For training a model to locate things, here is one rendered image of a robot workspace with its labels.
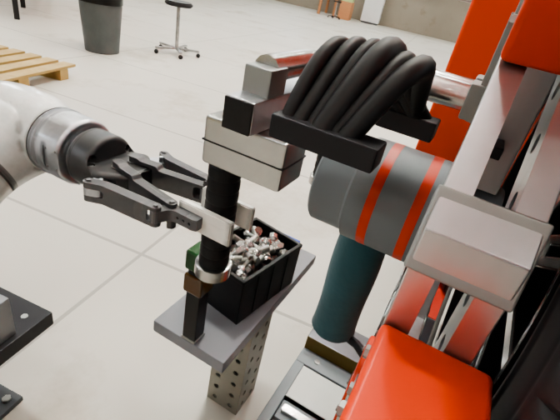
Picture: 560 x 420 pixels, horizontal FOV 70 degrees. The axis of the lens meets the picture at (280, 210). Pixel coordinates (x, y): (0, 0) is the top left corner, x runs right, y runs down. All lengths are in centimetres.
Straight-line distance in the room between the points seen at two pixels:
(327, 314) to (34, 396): 86
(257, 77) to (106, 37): 453
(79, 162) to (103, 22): 433
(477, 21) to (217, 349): 80
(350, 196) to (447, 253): 25
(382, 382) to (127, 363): 116
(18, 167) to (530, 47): 56
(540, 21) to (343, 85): 13
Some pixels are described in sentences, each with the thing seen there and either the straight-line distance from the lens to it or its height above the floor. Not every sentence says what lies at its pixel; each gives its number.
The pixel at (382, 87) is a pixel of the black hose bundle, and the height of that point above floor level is 102.
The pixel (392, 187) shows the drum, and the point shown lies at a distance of 48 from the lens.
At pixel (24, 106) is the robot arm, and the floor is 87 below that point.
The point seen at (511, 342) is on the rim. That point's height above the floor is 84.
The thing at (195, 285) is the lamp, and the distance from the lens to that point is 71.
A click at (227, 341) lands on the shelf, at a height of 45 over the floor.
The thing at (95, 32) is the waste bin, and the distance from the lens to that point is 487.
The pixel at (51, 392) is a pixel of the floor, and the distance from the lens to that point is 135.
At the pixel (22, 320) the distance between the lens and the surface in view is 111.
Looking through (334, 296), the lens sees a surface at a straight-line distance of 76.
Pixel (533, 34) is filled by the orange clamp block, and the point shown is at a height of 107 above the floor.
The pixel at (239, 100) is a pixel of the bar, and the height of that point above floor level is 98.
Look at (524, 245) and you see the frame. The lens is 27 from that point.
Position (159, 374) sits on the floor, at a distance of 134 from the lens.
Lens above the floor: 108
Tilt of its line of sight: 30 degrees down
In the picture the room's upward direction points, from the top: 12 degrees clockwise
